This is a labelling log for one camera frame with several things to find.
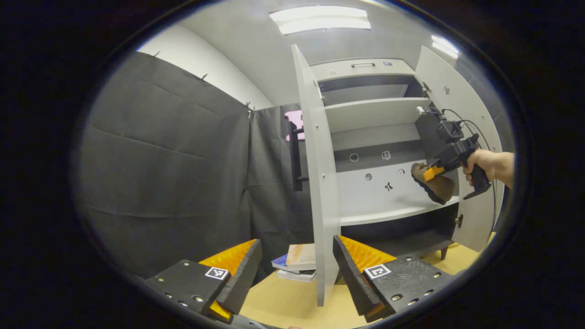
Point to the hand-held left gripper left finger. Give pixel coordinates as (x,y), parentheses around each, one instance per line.
(244,274)

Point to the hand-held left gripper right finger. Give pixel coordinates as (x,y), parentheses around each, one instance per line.
(349,274)

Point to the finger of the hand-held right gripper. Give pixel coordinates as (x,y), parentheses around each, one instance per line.
(434,172)

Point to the brown fuzzy shoe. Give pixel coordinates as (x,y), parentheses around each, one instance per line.
(441,188)

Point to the grey shoe cabinet door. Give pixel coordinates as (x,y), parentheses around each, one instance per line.
(320,183)
(457,100)

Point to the grey shoe cabinet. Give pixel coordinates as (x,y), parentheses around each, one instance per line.
(370,114)

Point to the blue cover book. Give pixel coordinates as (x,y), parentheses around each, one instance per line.
(279,262)

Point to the white book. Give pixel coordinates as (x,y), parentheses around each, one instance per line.
(295,275)

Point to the small ceiling light panel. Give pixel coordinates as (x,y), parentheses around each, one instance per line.
(444,45)

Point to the black backdrop cloth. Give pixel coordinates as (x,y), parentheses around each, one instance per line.
(169,173)

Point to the large ceiling light panel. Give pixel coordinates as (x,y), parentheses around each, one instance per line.
(320,19)

